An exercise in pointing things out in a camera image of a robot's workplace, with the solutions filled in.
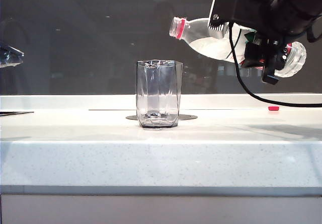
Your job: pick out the round black countertop disc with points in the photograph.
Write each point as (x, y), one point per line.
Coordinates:
(187, 117)

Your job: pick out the white cabinet front panel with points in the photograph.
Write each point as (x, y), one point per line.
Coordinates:
(161, 210)

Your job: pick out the clear Nongfu Spring water bottle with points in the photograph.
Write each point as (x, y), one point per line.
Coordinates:
(201, 41)

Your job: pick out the flat black cooktop panel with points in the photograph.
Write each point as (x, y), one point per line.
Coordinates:
(13, 113)

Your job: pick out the faceted clear glass tumbler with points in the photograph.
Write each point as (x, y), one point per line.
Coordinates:
(159, 93)

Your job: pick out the red plastic bottle cap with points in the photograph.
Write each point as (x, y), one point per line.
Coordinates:
(273, 108)

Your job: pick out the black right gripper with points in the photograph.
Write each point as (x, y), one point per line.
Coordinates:
(281, 25)

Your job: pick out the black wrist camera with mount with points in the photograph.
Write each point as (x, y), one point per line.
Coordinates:
(239, 7)

